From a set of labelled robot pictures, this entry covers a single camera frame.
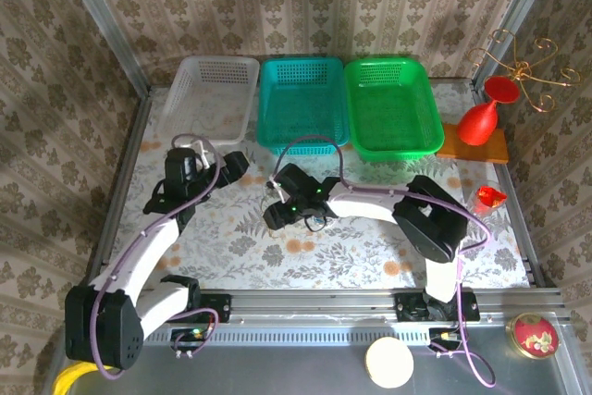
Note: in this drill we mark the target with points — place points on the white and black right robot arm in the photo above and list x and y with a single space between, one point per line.
365 207

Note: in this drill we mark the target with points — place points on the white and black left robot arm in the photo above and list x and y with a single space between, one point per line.
148 251

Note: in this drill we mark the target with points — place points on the floral tablecloth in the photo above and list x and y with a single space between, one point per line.
324 251

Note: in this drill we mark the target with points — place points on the white plastic basket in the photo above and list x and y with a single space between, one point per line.
208 99

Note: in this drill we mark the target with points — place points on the teal plastic basket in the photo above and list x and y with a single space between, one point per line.
300 103

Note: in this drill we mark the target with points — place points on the green plastic basket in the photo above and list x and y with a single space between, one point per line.
393 108

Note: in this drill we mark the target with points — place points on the small circuit board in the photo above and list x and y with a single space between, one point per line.
189 335
439 335

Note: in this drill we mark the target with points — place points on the clear plastic cup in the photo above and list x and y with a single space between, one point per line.
476 210

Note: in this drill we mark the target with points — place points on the round cream disc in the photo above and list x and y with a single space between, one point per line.
389 362

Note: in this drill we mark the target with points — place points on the red wine glass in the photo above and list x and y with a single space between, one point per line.
476 122

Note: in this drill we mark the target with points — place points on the red foil candy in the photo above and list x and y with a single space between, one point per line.
491 196

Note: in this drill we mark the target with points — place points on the wooden board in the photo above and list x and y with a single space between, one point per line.
495 150

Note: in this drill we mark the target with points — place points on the yellow banana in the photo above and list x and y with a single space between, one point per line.
65 381

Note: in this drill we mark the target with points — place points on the round red tin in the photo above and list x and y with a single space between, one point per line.
534 337

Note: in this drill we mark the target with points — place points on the aluminium side rail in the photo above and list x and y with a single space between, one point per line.
540 275
121 182

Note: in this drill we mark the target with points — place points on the long aluminium rail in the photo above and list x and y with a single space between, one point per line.
314 302

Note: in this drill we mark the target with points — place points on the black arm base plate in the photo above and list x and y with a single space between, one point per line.
407 307
222 307

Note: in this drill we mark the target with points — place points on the aluminium frame post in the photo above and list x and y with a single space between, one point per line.
515 20
105 20

